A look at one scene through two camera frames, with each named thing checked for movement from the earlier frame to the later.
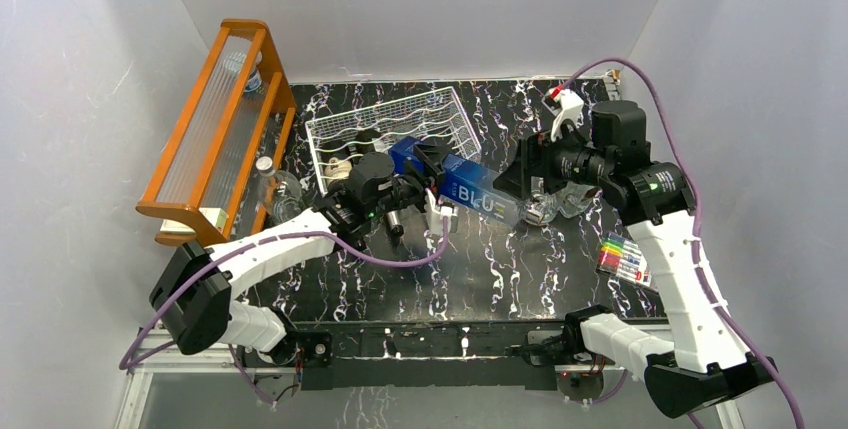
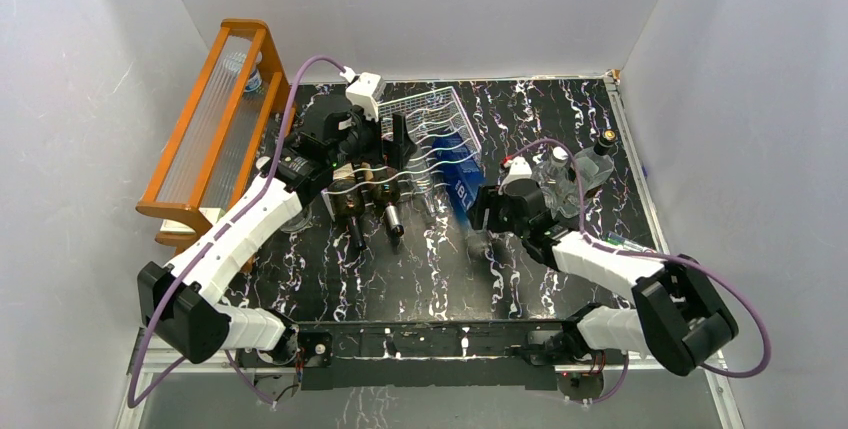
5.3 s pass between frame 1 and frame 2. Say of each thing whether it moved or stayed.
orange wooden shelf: stayed
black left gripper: moved
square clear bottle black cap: moved
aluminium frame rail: stayed
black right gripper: moved
